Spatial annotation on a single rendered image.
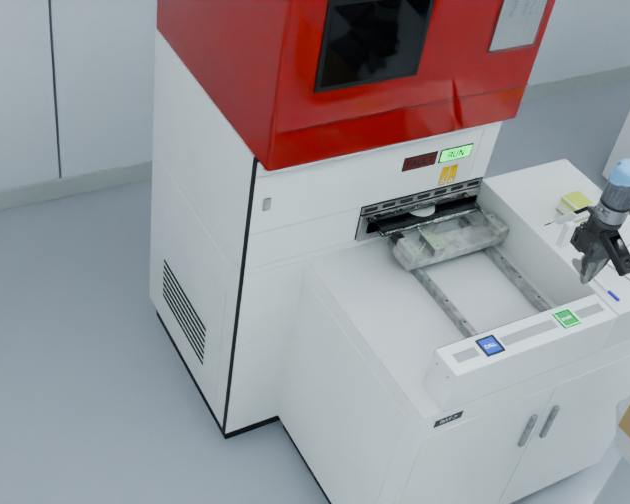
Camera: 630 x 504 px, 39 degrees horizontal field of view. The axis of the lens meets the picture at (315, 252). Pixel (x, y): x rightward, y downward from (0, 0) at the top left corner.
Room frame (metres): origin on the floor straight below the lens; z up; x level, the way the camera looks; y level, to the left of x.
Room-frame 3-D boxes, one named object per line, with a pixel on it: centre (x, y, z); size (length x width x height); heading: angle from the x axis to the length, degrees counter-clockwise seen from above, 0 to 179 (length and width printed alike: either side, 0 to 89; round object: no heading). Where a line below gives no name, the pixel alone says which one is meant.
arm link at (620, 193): (1.76, -0.68, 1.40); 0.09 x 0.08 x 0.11; 82
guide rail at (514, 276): (2.05, -0.58, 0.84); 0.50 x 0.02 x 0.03; 36
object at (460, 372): (1.68, -0.59, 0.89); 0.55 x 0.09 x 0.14; 126
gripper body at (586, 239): (1.77, -0.68, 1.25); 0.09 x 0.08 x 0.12; 36
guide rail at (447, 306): (1.89, -0.37, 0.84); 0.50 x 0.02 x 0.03; 36
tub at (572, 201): (2.20, -0.74, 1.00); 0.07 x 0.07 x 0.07; 40
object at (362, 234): (2.17, -0.29, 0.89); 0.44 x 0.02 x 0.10; 126
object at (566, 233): (2.06, -0.69, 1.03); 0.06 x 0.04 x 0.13; 36
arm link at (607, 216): (1.76, -0.68, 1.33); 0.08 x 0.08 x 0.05
